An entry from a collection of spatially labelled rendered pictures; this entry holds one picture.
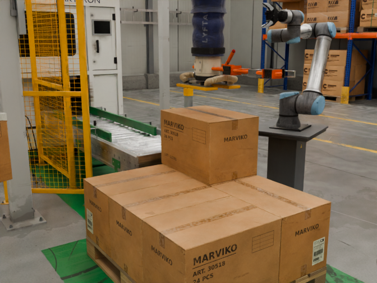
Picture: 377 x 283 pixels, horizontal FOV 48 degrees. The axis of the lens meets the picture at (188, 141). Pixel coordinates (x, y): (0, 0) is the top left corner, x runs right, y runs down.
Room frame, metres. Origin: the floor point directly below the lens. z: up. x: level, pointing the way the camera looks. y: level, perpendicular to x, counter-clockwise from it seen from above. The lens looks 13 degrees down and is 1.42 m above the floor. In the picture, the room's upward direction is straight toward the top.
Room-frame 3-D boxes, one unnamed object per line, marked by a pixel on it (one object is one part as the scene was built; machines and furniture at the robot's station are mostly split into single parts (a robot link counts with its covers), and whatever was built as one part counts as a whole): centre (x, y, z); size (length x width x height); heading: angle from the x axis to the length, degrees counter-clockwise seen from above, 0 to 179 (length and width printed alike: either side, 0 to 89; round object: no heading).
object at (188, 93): (3.95, 0.00, 0.50); 0.07 x 0.07 x 1.00; 35
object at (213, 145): (2.89, -0.13, 0.74); 0.60 x 0.40 x 0.40; 34
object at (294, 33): (3.00, -0.71, 1.47); 0.12 x 0.09 x 0.12; 51
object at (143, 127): (4.60, 0.73, 0.60); 1.60 x 0.10 x 0.09; 35
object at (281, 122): (3.34, -0.80, 0.81); 0.19 x 0.19 x 0.10
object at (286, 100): (3.34, -0.80, 0.95); 0.17 x 0.15 x 0.18; 51
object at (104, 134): (4.29, 1.17, 0.60); 1.60 x 0.10 x 0.09; 35
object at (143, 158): (3.19, 0.09, 0.58); 0.70 x 0.03 x 0.06; 125
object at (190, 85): (2.84, -0.05, 1.14); 0.34 x 0.10 x 0.05; 35
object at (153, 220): (2.46, -0.05, 0.34); 1.20 x 1.00 x 0.40; 35
